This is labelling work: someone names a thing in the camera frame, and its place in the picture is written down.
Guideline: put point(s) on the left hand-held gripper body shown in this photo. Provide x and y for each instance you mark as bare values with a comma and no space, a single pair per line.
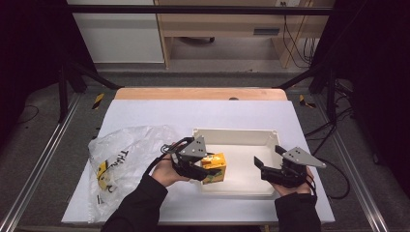
193,150

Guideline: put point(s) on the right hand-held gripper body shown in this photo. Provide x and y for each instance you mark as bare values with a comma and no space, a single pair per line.
290,174

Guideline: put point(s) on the yellow juice carton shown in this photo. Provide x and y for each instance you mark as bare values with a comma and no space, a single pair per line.
214,161

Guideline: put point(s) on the white plastic tray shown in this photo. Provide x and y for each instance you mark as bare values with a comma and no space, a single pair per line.
245,167

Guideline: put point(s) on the translucent plastic bag yellow smiley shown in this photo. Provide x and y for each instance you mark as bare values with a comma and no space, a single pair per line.
135,145

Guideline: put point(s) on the person's right hand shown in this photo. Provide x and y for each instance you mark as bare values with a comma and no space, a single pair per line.
296,190

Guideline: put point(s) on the person's left hand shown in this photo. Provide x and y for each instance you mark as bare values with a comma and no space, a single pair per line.
166,172

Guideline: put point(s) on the yellow black floor tape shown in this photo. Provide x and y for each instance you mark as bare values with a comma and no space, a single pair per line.
305,101
98,101

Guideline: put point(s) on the chair base with castors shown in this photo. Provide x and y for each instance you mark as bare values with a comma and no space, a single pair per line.
196,40

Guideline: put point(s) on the dark rectangular desk label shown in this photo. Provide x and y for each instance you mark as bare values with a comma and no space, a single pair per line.
266,31

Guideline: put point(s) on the black curtain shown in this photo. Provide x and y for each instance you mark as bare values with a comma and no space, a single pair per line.
29,58
374,64

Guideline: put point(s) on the beige wooden desk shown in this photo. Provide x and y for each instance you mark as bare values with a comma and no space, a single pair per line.
219,22

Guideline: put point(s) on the white cabinet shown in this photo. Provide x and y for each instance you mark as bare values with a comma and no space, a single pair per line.
119,35

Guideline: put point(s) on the aluminium floor rail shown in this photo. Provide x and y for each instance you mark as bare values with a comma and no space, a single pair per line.
35,161
354,167

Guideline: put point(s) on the black frame leg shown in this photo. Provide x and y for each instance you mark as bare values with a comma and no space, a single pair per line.
80,77
322,77

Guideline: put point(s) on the black frame crossbar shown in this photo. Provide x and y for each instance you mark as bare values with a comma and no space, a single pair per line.
193,9

